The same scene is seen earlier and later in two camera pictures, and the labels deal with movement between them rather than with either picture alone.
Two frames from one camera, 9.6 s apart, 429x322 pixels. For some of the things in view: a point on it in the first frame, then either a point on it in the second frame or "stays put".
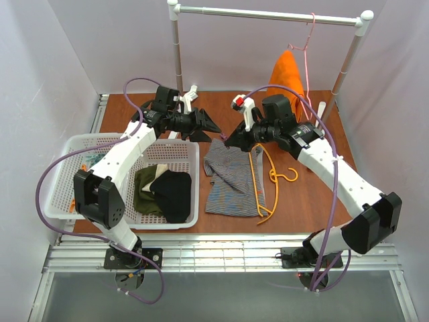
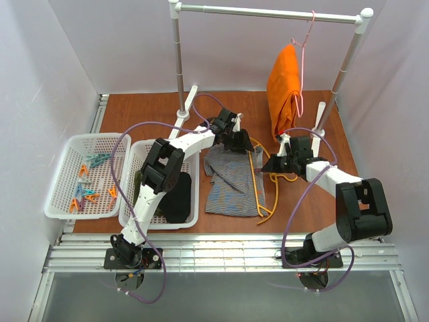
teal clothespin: x=95 y=159 stays put
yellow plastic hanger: x=273 y=173 stays put
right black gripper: x=248 y=135 -> x=277 y=163
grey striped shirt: x=232 y=190 stays put
